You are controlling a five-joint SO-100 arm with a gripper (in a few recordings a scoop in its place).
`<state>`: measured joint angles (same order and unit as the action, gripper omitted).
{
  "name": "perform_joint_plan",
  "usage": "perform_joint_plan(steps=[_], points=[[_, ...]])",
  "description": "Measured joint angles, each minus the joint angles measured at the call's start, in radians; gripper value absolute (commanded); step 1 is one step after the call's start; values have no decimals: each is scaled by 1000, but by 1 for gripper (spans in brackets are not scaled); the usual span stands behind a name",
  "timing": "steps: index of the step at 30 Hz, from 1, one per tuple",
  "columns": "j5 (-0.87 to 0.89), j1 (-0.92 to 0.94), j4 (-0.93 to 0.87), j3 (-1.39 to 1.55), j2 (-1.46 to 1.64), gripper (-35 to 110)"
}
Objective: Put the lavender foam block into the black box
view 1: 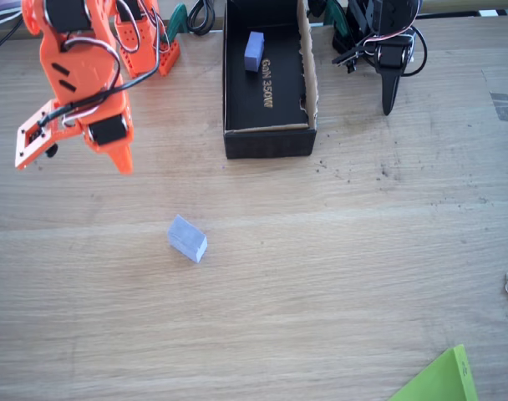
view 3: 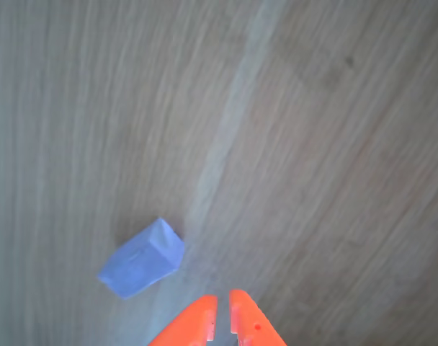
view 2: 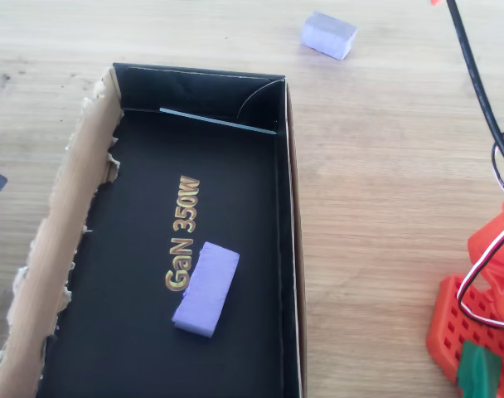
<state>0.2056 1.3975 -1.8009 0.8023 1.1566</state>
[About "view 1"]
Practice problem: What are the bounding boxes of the pale blue block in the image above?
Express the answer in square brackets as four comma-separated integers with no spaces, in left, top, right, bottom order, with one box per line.
[244,31,267,73]
[167,214,208,264]

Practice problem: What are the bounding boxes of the black cardboard box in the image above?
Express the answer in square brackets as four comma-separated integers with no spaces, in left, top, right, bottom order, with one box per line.
[222,0,319,160]

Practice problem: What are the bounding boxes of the green table clamp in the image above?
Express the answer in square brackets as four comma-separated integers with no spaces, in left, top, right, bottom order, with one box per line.
[323,0,352,38]
[169,3,190,41]

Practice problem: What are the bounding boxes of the flat white-edged device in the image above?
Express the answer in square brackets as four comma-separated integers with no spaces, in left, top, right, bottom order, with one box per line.
[0,0,24,18]

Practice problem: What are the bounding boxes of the green paper sheet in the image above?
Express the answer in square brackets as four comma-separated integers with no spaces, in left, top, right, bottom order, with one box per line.
[387,343,480,401]

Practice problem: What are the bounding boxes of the black servo cable loop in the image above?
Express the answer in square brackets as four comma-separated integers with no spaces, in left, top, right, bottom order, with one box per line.
[404,24,429,77]

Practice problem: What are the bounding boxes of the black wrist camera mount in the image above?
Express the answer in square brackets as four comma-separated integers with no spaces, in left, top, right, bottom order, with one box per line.
[331,43,366,74]

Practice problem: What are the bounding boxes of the black camera cable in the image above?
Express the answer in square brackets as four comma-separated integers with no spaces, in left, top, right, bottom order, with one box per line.
[36,8,171,126]

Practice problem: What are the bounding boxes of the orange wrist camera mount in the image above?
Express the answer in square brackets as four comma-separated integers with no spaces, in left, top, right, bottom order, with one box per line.
[14,99,88,170]

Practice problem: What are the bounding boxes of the coiled black cable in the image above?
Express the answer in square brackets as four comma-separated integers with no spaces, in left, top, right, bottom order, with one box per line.
[187,0,216,37]

